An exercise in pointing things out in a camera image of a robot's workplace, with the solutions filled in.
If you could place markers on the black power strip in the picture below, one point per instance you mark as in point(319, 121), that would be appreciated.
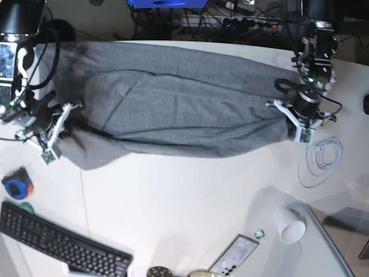
point(243, 24)

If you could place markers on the small green white packet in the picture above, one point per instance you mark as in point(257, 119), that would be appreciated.
point(259, 234)

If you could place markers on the blue black tape measure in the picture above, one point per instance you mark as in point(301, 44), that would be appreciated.
point(18, 184)

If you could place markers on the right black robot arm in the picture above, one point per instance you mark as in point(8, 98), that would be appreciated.
point(23, 26)

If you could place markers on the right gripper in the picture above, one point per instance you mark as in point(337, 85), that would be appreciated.
point(37, 116)

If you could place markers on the black computer keyboard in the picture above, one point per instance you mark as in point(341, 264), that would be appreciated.
point(83, 254)

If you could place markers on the blue box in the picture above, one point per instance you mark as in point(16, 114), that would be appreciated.
point(141, 4)

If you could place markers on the black gold dotted lid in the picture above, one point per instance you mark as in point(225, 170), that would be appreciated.
point(159, 272)

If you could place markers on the green tape roll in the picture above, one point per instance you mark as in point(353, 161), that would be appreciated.
point(27, 207)

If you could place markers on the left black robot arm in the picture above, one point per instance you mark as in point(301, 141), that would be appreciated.
point(310, 30)

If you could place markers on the white paper cup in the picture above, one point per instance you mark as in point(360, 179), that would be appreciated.
point(290, 228)

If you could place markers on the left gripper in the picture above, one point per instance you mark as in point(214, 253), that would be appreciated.
point(303, 104)

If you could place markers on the round metal tin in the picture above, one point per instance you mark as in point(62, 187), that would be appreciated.
point(201, 273)

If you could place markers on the smartphone with clear case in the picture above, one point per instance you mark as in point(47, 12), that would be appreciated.
point(234, 256)

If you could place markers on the black round object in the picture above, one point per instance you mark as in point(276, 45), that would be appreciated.
point(366, 104)

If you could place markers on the grey laptop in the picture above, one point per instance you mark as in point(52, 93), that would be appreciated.
point(323, 250)

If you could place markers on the grey t-shirt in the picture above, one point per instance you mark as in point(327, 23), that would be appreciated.
point(147, 99)

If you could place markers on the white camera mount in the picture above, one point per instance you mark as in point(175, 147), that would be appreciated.
point(47, 145)
point(301, 127)

